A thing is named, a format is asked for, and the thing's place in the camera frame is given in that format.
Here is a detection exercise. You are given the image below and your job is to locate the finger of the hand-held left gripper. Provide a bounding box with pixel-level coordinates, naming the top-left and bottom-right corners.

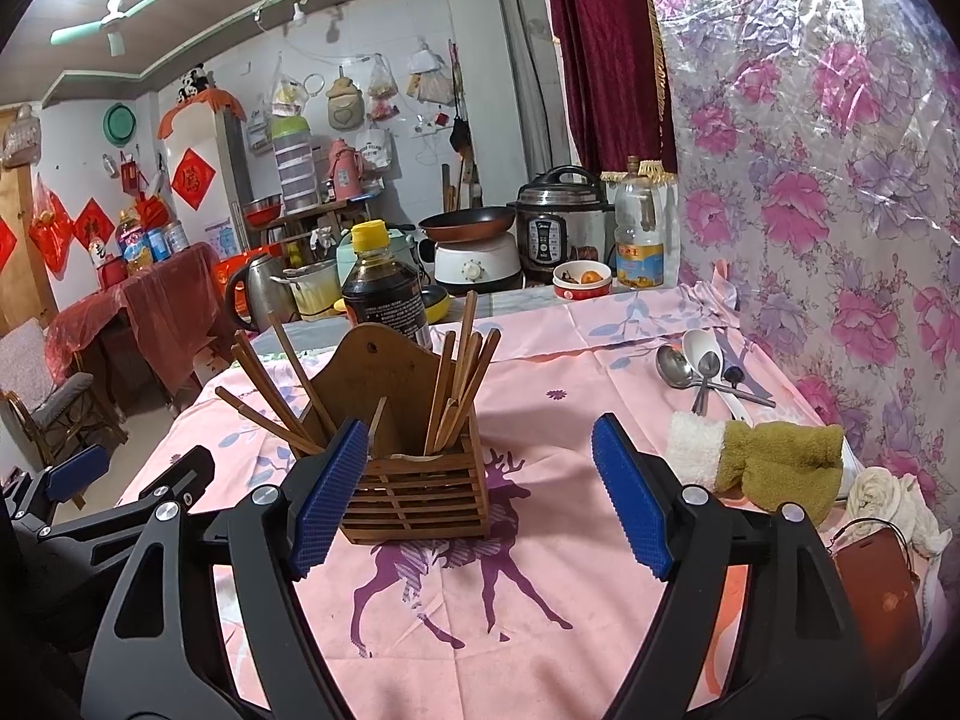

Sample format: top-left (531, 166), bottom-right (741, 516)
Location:
top-left (37, 444), bottom-right (217, 563)
top-left (41, 444), bottom-right (112, 505)

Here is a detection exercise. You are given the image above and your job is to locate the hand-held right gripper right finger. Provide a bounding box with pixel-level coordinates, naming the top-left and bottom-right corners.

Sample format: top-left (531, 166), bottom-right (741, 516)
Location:
top-left (591, 412), bottom-right (878, 720)

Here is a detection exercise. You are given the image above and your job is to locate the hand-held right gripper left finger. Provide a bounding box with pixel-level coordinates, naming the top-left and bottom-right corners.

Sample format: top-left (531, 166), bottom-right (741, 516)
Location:
top-left (81, 418), bottom-right (370, 720)

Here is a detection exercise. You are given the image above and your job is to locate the wooden chopstick holder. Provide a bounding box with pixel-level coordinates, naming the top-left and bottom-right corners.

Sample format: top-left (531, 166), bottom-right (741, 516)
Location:
top-left (304, 322), bottom-right (490, 545)

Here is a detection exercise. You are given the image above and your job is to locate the bundle of wooden chopsticks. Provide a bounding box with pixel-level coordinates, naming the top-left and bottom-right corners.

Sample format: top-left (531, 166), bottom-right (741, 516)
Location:
top-left (215, 291), bottom-right (502, 460)

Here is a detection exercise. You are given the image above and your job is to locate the wooden armchair with cushion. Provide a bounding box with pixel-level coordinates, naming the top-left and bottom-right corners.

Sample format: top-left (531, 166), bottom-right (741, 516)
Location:
top-left (0, 319), bottom-right (128, 466)

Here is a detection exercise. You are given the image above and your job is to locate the metal ladle spoon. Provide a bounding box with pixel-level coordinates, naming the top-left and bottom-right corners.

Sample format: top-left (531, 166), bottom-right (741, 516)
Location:
top-left (656, 345), bottom-right (777, 410)

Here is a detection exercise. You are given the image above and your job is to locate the small metal spoon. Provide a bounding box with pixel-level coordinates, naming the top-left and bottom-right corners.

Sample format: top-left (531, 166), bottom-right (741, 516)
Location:
top-left (690, 351), bottom-right (722, 417)

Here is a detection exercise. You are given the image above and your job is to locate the pink deer-print tablecloth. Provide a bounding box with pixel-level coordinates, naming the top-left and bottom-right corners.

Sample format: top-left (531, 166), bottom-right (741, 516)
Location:
top-left (116, 281), bottom-right (938, 720)

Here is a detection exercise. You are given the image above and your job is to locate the side table with red cloth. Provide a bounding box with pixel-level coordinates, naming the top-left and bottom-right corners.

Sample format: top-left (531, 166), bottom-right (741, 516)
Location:
top-left (45, 244), bottom-right (226, 421)

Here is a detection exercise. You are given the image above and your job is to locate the dark soy sauce bottle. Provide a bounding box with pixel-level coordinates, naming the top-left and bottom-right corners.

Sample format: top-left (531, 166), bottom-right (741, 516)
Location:
top-left (341, 220), bottom-right (434, 350)

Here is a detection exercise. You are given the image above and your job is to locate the steel pot with lid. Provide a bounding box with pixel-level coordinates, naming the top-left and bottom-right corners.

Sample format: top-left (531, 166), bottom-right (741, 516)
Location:
top-left (271, 259), bottom-right (344, 323)

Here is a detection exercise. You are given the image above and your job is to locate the steel electric kettle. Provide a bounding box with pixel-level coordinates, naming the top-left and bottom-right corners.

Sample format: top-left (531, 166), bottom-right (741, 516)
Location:
top-left (225, 253), bottom-right (290, 331)

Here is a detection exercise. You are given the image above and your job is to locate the red and white bowl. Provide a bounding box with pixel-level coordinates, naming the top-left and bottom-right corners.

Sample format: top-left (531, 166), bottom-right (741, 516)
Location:
top-left (553, 259), bottom-right (614, 302)

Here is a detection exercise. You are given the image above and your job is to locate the yellow oil bottle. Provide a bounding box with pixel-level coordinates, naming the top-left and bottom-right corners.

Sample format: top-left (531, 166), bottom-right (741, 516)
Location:
top-left (116, 210), bottom-right (155, 275)

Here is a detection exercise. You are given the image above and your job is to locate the cream knotted cloth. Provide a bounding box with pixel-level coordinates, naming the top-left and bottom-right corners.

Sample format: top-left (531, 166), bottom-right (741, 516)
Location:
top-left (847, 465), bottom-right (938, 556)

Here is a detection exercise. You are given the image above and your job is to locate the clear cooking oil bottle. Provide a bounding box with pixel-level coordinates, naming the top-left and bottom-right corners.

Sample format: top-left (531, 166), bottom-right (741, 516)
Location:
top-left (613, 156), bottom-right (668, 290)

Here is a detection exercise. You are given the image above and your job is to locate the brown leather phone case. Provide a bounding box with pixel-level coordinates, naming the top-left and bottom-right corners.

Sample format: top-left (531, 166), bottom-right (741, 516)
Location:
top-left (829, 523), bottom-right (923, 680)

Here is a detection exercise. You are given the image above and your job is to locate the silver electric pressure cooker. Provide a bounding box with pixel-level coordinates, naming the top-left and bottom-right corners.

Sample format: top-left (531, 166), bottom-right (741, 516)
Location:
top-left (516, 165), bottom-right (610, 282)

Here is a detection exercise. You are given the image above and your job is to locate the white electric stove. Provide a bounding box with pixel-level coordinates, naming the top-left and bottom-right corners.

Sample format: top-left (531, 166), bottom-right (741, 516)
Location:
top-left (433, 234), bottom-right (522, 295)

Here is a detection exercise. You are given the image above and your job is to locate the wooden door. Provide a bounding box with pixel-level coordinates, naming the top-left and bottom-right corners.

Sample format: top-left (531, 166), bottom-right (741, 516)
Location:
top-left (0, 109), bottom-right (57, 335)

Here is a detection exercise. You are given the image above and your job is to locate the copper frying pan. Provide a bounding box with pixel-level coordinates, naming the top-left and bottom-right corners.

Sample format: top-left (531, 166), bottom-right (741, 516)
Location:
top-left (418, 208), bottom-right (518, 243)

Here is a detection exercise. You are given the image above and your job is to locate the red diamond paper decoration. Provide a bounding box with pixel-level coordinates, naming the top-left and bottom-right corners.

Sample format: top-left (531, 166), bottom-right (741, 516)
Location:
top-left (171, 148), bottom-right (218, 211)

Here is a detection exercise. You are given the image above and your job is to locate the pink thermos jug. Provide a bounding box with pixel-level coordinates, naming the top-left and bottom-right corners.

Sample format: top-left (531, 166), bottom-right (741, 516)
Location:
top-left (328, 137), bottom-right (365, 200)

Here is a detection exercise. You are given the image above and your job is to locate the green-lidded stacked container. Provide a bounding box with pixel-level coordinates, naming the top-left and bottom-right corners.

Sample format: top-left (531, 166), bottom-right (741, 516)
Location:
top-left (270, 114), bottom-right (317, 212)

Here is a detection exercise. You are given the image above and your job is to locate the white tote bag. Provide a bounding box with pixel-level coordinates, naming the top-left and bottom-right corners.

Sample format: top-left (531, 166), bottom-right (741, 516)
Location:
top-left (354, 127), bottom-right (392, 175)

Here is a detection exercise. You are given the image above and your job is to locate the white refrigerator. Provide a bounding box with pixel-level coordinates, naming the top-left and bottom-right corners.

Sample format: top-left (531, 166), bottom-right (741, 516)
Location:
top-left (157, 90), bottom-right (252, 256)

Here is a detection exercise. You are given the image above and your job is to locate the green round basin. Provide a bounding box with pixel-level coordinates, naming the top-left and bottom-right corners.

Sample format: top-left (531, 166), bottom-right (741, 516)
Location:
top-left (103, 101), bottom-right (137, 147)

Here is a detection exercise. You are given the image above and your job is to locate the floral plastic-wrapped mattress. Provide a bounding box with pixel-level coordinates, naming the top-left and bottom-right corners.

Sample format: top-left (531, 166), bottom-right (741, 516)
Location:
top-left (645, 0), bottom-right (960, 533)

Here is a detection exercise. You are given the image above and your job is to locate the orange refrigerator cover cloth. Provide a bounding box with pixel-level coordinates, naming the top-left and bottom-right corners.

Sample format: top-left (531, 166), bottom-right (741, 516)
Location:
top-left (156, 88), bottom-right (247, 137)

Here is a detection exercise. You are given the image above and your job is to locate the beige heart-print hanging bag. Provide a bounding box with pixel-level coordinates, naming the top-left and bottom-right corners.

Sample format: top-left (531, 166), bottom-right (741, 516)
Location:
top-left (325, 67), bottom-right (365, 128)

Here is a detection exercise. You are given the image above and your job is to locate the panda plush toy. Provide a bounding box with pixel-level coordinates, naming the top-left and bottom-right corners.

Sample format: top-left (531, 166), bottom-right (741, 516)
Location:
top-left (176, 64), bottom-right (211, 104)

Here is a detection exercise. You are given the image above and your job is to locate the hanging plastic bag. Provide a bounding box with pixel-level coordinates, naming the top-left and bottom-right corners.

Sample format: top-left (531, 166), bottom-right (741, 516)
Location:
top-left (366, 54), bottom-right (397, 121)
top-left (407, 41), bottom-right (455, 106)
top-left (268, 52), bottom-right (308, 121)

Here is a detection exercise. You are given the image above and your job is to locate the dark red curtain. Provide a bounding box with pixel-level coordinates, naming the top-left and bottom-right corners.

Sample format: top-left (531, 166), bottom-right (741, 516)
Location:
top-left (541, 0), bottom-right (680, 177)

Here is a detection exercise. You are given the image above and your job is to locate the green ceiling fan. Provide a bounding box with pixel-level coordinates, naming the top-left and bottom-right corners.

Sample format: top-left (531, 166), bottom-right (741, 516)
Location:
top-left (49, 0), bottom-right (177, 57)

